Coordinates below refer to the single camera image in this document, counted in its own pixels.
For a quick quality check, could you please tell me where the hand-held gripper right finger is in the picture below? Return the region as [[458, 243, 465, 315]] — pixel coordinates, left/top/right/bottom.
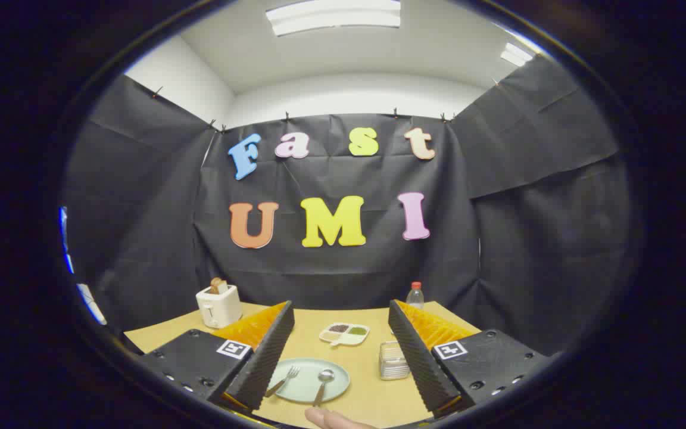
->
[[388, 300, 552, 418]]

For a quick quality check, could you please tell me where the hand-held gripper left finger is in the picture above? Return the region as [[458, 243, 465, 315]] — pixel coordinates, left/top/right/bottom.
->
[[139, 301, 295, 418]]

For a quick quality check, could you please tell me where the wooden-handled metal fork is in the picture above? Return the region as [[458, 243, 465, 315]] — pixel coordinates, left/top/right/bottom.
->
[[264, 365, 301, 398]]

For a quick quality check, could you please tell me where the wooden-handled metal spoon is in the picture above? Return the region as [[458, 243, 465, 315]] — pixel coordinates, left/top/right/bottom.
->
[[313, 369, 335, 408]]

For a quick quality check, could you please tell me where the pale green plate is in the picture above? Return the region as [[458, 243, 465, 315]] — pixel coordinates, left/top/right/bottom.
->
[[266, 357, 351, 404]]

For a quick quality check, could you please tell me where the white divided bean tray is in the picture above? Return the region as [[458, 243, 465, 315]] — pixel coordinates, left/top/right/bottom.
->
[[319, 322, 370, 347]]

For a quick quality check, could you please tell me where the white toaster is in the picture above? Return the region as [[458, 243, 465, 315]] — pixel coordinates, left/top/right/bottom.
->
[[196, 284, 242, 329]]

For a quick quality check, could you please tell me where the black backdrop cloth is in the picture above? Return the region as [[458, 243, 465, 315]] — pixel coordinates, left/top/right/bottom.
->
[[60, 54, 635, 358]]

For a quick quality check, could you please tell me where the small ceiling light panel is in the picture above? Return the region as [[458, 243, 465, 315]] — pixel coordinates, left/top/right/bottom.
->
[[500, 42, 535, 67]]

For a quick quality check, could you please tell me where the large ceiling light panel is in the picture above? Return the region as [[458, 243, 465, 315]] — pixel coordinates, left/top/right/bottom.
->
[[266, 0, 402, 38]]

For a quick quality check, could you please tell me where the metal wire cutlery basket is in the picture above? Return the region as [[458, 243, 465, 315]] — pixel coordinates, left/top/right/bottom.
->
[[379, 341, 410, 381]]

